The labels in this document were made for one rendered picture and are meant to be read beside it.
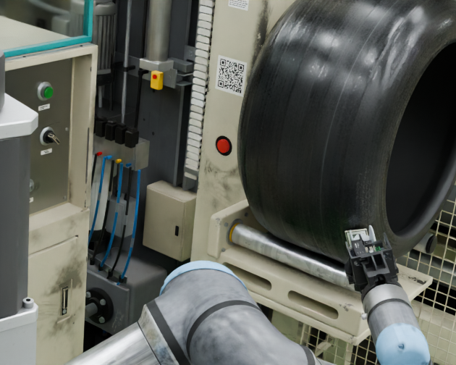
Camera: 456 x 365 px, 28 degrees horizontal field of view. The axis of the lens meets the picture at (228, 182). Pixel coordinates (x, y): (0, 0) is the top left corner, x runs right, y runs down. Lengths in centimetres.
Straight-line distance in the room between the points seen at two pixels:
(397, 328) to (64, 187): 90
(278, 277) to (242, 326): 73
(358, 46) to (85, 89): 61
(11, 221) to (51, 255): 133
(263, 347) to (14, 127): 61
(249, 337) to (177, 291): 15
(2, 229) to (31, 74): 122
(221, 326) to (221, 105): 89
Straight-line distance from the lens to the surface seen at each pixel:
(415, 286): 208
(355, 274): 156
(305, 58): 166
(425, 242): 205
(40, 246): 196
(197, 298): 122
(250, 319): 117
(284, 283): 189
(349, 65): 162
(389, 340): 140
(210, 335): 117
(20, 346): 72
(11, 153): 64
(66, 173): 202
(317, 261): 186
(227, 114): 198
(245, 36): 192
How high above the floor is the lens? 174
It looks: 22 degrees down
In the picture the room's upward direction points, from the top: 6 degrees clockwise
